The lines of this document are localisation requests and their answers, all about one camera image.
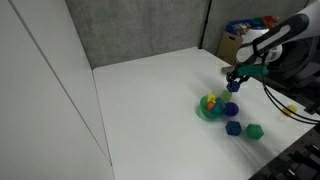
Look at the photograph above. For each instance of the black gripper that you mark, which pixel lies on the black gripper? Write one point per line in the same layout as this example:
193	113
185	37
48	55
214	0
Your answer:
240	76

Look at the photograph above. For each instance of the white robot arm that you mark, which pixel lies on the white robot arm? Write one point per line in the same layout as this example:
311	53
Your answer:
300	23

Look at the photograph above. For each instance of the lime green block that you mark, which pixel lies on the lime green block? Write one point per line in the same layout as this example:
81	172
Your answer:
226	96

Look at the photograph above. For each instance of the dark blue block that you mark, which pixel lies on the dark blue block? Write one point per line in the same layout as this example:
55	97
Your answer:
233	128

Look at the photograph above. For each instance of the purple ridged ball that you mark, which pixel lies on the purple ridged ball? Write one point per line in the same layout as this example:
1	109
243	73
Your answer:
231	109

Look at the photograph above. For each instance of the yellow star toy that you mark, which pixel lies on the yellow star toy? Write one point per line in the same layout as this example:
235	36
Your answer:
211	97

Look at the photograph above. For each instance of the teal toy piece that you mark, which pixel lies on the teal toy piece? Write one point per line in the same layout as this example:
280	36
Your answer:
219	106

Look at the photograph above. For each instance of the cardboard box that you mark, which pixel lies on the cardboard box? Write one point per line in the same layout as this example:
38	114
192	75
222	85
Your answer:
228	45

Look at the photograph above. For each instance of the orange toy piece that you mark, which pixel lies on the orange toy piece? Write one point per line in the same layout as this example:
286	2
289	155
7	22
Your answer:
210	106

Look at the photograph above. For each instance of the green bowl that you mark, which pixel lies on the green bowl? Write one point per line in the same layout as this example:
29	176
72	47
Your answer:
206	111

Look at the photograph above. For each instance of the colourful toy box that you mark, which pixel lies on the colourful toy box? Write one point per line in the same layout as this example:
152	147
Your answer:
251	24

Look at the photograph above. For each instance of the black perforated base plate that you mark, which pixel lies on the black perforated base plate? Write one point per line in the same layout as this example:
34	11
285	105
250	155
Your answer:
296	160

